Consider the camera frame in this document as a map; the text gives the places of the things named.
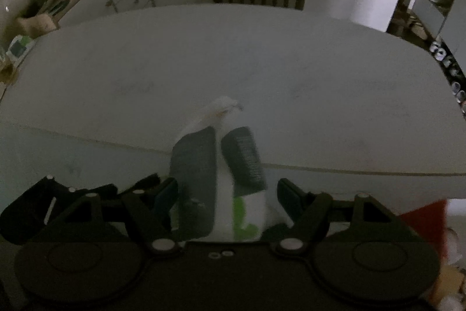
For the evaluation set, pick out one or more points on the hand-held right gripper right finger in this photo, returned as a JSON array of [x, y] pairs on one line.
[[291, 195]]

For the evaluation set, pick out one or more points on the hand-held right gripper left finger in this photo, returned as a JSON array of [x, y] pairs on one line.
[[165, 196]]

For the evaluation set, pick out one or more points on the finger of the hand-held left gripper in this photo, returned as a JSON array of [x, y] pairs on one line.
[[32, 209]]

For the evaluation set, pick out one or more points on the white green plastic bag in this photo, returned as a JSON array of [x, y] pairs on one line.
[[225, 165]]

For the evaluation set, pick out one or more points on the red cardboard box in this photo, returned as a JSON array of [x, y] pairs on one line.
[[426, 231]]

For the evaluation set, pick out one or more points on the small white green box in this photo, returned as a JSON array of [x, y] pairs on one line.
[[20, 48]]

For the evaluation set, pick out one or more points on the beige paper bag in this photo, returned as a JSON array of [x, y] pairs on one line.
[[36, 23]]

